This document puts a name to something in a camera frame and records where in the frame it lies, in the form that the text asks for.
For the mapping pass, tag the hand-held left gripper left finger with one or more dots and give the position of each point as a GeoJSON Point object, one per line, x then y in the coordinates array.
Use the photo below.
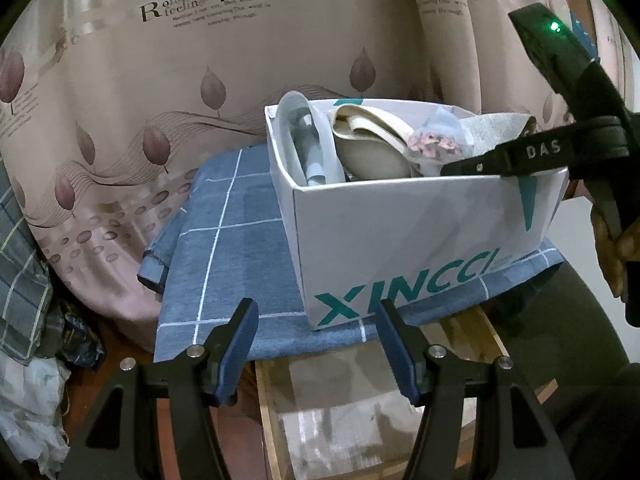
{"type": "Point", "coordinates": [240, 350]}

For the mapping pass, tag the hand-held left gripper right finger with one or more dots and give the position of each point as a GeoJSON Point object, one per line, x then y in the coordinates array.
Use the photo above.
{"type": "Point", "coordinates": [400, 355]}

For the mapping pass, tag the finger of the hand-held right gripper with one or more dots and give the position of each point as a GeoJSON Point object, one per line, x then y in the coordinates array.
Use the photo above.
{"type": "Point", "coordinates": [500, 160]}

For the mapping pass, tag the wooden drawer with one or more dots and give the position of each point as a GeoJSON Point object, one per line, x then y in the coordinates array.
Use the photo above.
{"type": "Point", "coordinates": [270, 410]}

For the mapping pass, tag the white cardboard box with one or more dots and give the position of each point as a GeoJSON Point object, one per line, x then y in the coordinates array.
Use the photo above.
{"type": "Point", "coordinates": [400, 240]}

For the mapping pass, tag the person's right hand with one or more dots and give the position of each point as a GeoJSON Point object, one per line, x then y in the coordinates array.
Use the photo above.
{"type": "Point", "coordinates": [607, 255]}

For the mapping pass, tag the blue checked cloth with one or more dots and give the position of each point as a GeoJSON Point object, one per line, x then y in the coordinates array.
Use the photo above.
{"type": "Point", "coordinates": [240, 260]}

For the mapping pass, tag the beige bra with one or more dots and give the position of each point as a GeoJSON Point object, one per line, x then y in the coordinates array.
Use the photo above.
{"type": "Point", "coordinates": [370, 160]}

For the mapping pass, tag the blue printed packet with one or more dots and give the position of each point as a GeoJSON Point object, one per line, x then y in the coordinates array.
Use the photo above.
{"type": "Point", "coordinates": [77, 340]}

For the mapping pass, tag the person's green trouser leg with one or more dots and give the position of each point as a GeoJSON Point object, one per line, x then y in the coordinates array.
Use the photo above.
{"type": "Point", "coordinates": [575, 350]}

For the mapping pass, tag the white grey garment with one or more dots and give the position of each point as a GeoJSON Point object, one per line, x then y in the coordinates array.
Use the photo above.
{"type": "Point", "coordinates": [287, 125]}

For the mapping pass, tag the white plastic bag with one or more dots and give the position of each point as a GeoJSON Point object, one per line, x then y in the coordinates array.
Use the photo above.
{"type": "Point", "coordinates": [30, 410]}

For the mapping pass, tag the plaid cloth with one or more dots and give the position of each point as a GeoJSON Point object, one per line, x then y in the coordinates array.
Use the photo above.
{"type": "Point", "coordinates": [25, 285]}

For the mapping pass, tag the leaf print curtain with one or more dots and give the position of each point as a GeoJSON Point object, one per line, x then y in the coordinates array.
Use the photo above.
{"type": "Point", "coordinates": [175, 85]}

